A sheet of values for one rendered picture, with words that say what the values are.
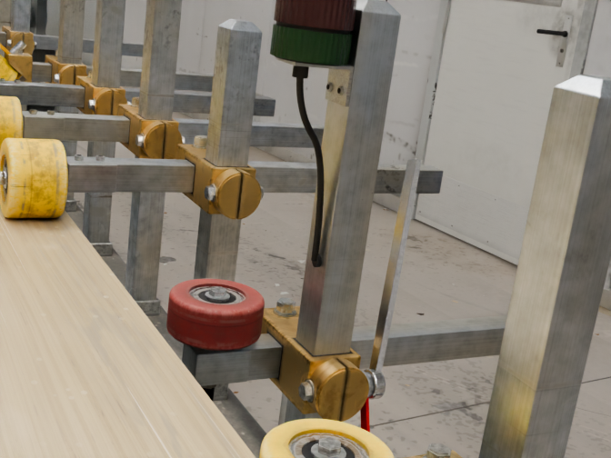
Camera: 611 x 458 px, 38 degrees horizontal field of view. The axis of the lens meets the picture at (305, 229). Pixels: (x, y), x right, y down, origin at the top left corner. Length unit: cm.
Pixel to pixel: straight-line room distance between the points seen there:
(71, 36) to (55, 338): 103
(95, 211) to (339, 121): 79
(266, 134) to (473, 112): 323
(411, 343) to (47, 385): 38
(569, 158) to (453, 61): 409
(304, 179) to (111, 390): 49
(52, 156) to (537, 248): 54
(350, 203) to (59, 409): 28
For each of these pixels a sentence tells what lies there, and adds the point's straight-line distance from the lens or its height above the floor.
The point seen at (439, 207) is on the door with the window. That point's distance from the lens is 463.
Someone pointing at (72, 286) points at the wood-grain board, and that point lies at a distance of 76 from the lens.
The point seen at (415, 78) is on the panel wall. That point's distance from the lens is 479.
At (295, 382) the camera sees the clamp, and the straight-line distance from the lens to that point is 76.
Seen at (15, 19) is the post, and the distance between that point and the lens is 213.
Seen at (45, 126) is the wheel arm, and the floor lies 95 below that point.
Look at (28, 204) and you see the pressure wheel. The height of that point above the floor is 92.
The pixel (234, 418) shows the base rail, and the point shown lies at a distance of 100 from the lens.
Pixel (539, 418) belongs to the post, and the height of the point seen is 95.
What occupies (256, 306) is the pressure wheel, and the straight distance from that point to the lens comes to 74.
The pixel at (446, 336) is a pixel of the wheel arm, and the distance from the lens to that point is 87.
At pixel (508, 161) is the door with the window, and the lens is 428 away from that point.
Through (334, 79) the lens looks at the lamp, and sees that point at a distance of 71.
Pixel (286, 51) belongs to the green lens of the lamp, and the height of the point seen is 112.
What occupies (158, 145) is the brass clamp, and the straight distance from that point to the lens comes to 114.
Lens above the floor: 117
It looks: 16 degrees down
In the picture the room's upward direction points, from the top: 8 degrees clockwise
